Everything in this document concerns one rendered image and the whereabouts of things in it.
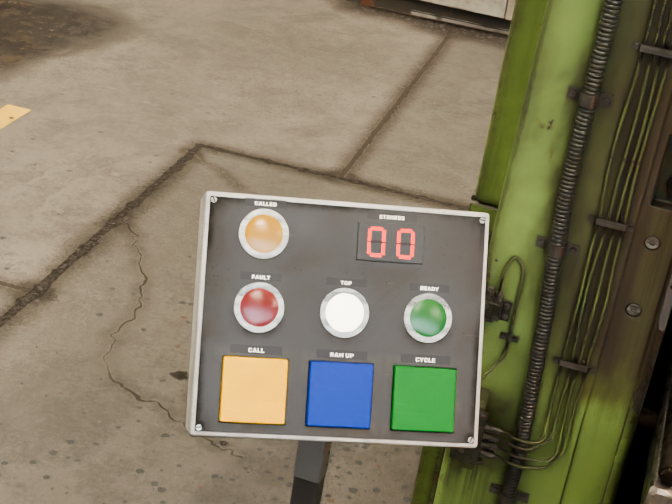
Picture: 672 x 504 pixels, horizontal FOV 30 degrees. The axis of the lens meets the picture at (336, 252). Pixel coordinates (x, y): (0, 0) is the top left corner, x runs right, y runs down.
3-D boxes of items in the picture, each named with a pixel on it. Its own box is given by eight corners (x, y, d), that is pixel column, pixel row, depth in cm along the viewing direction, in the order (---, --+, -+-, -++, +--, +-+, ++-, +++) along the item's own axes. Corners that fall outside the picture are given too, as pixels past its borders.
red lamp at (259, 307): (271, 334, 143) (275, 301, 141) (233, 324, 144) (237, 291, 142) (280, 323, 146) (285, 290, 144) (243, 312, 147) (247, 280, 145)
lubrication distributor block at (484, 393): (484, 487, 180) (503, 407, 174) (443, 474, 182) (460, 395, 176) (489, 474, 183) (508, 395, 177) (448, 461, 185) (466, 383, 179)
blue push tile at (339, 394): (370, 428, 145) (374, 364, 145) (306, 426, 144) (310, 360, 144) (367, 427, 147) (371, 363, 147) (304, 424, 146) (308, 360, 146)
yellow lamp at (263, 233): (275, 260, 144) (280, 226, 142) (238, 250, 145) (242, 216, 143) (285, 250, 146) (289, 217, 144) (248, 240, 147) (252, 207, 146)
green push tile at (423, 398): (454, 433, 146) (457, 369, 147) (391, 430, 145) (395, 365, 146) (450, 431, 148) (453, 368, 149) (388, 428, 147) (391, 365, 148)
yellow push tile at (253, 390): (284, 425, 143) (289, 359, 143) (219, 422, 142) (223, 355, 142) (282, 423, 145) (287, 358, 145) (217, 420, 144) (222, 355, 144)
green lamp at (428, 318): (440, 345, 147) (447, 312, 145) (402, 334, 148) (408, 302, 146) (446, 333, 149) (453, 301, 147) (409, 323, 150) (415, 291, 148)
